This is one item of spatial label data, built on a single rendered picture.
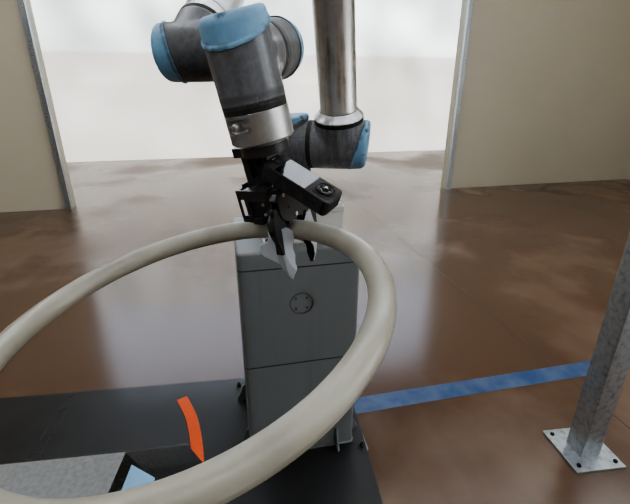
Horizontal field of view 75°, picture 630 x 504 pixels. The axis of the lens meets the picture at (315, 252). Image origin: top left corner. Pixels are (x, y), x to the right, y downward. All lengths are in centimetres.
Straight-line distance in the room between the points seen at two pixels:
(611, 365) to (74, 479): 159
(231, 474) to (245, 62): 44
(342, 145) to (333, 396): 100
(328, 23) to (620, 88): 665
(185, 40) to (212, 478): 60
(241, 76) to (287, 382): 116
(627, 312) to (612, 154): 619
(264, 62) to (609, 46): 693
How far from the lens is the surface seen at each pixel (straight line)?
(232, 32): 56
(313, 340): 144
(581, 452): 200
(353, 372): 34
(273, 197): 59
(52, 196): 565
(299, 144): 129
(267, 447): 31
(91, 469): 66
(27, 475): 69
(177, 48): 73
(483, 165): 636
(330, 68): 121
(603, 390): 183
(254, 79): 56
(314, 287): 134
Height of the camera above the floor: 132
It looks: 22 degrees down
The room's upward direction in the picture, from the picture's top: straight up
